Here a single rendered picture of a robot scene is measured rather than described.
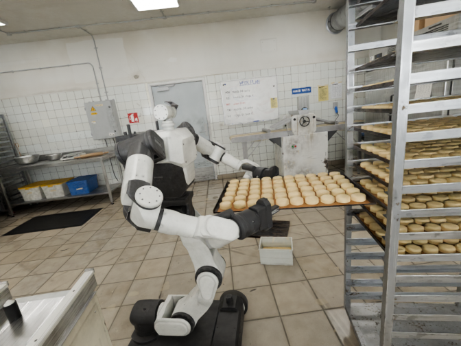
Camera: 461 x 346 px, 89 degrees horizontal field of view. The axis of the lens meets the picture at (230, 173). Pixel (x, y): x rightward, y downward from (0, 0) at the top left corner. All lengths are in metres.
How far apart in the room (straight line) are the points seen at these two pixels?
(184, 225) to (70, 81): 5.08
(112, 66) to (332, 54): 4.22
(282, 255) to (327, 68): 4.06
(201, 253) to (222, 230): 0.53
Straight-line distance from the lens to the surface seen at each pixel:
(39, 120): 5.98
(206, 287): 1.30
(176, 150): 1.01
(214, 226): 0.72
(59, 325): 0.88
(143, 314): 1.63
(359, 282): 1.71
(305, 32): 5.39
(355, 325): 1.71
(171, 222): 0.72
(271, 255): 2.26
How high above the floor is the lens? 1.38
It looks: 15 degrees down
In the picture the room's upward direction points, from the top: 7 degrees counter-clockwise
